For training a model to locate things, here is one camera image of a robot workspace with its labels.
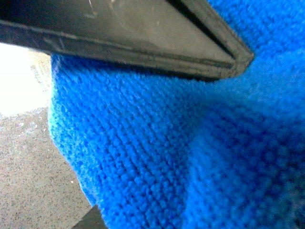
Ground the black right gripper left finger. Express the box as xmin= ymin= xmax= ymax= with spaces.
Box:
xmin=72 ymin=205 xmax=106 ymax=229

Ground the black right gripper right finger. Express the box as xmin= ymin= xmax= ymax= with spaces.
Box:
xmin=0 ymin=0 xmax=254 ymax=81

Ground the blue microfiber cloth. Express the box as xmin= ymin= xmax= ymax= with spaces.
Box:
xmin=49 ymin=0 xmax=305 ymax=229

